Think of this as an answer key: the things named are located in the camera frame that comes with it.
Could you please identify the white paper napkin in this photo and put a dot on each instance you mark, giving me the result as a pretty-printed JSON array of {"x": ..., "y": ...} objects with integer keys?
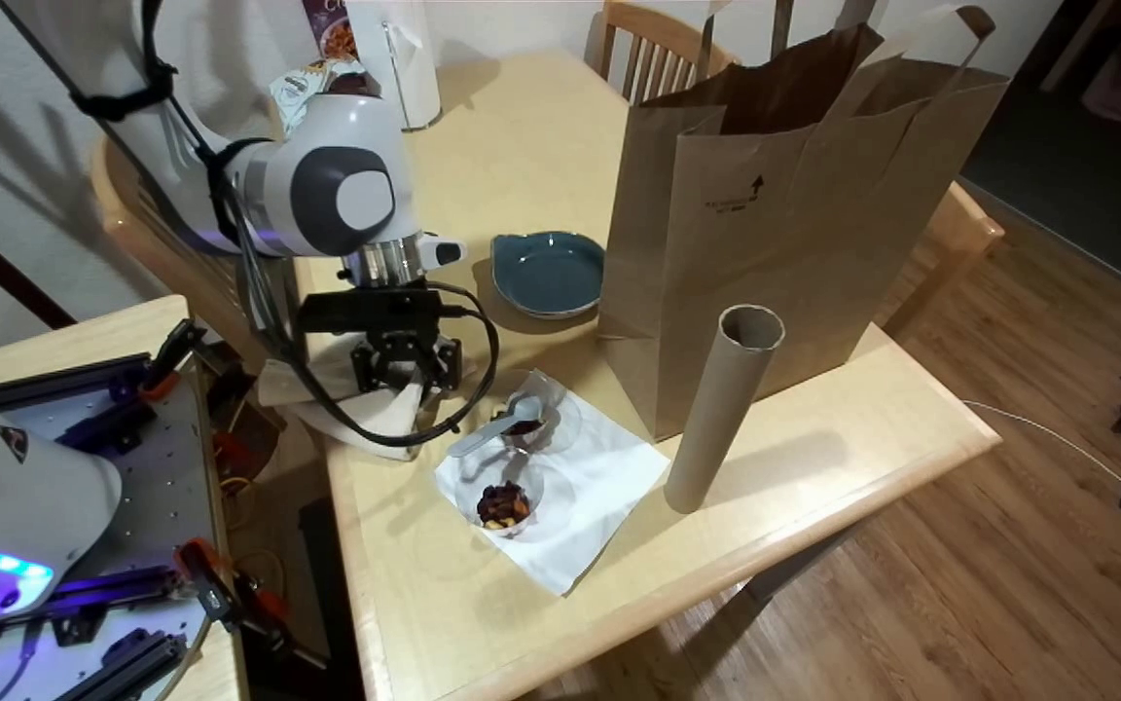
[{"x": 583, "y": 508}]

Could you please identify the white plastic bottle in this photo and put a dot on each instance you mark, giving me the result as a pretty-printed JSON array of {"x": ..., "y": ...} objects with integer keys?
[{"x": 413, "y": 70}]

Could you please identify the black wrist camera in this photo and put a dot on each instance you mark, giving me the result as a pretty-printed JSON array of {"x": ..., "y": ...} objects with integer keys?
[{"x": 371, "y": 314}]

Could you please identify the cardboard tube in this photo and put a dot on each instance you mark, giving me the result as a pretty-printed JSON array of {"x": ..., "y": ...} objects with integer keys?
[{"x": 716, "y": 415}]

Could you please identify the red black clamp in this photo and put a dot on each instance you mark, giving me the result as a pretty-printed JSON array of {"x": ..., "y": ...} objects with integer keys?
[
  {"x": 229, "y": 597},
  {"x": 172, "y": 356}
]

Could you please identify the dark teal plate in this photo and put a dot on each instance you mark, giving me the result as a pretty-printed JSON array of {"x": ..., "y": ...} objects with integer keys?
[{"x": 545, "y": 275}]

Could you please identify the brown paper bag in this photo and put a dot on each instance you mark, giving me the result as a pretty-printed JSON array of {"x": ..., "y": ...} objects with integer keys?
[{"x": 781, "y": 236}]

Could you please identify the robot mounting stand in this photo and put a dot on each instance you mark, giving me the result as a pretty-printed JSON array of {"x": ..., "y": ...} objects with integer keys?
[{"x": 66, "y": 519}]

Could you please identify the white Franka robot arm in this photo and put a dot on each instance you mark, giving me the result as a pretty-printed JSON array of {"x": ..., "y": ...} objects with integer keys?
[{"x": 311, "y": 180}]

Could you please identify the brown food piece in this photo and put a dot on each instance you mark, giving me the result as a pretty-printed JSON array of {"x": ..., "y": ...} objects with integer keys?
[
  {"x": 503, "y": 508},
  {"x": 521, "y": 426}
]

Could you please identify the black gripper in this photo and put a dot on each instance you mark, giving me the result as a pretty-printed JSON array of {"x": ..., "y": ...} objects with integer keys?
[{"x": 404, "y": 347}]

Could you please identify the colourful snack package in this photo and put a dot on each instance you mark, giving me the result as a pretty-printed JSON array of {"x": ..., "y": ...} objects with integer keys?
[{"x": 328, "y": 23}]

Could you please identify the metal spoon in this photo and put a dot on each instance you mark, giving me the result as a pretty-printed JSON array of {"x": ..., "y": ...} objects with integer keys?
[{"x": 521, "y": 450}]

